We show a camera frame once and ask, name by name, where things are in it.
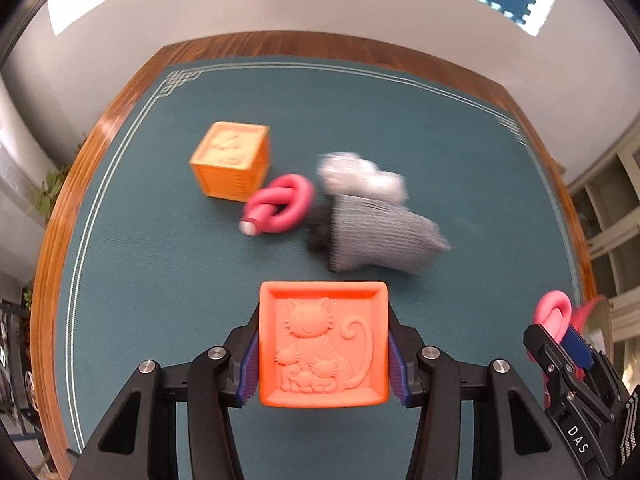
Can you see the orange duck relief cube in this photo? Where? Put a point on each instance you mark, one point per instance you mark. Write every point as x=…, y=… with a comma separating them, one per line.
x=232, y=160

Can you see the orange cat relief cube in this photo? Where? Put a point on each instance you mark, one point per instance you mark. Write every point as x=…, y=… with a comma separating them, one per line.
x=323, y=344

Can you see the beige glass door cabinet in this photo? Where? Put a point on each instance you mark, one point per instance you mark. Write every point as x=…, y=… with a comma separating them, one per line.
x=606, y=197

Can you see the clear plastic bag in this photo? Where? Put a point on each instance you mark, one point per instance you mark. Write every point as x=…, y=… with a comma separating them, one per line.
x=344, y=173

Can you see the red open cardboard box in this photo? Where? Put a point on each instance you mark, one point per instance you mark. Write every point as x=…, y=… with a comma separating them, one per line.
x=593, y=320

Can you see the grey ribbed sock with black cuff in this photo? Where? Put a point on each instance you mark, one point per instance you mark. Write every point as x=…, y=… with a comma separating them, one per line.
x=354, y=232

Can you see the green potted plant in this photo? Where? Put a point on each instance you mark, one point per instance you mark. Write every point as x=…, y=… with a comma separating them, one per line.
x=44, y=197

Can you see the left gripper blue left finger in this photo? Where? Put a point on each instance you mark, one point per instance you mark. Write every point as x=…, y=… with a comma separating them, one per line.
x=249, y=372

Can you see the pink knotted foam tube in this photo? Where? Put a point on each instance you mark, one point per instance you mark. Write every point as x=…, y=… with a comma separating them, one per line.
x=554, y=313
x=279, y=207

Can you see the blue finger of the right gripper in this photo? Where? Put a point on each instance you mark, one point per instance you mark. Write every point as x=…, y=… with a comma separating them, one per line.
x=577, y=349

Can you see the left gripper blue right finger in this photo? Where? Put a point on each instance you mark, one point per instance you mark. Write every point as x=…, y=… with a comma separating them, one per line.
x=398, y=371

